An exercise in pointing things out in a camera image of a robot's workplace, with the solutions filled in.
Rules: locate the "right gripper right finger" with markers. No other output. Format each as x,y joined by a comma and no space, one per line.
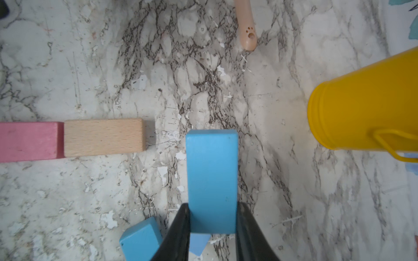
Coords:
251,244

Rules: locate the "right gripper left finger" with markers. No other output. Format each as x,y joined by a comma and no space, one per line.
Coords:
175,245

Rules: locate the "light blue block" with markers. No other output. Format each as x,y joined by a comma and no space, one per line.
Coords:
212,175
198,242

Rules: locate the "natural wood block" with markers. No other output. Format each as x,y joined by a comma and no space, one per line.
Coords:
103,137

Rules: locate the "pink block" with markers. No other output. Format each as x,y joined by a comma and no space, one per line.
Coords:
31,141

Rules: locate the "yellow cup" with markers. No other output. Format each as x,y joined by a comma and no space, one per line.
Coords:
372,109

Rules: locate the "pink plastic scoop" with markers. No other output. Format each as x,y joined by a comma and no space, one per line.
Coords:
246,25

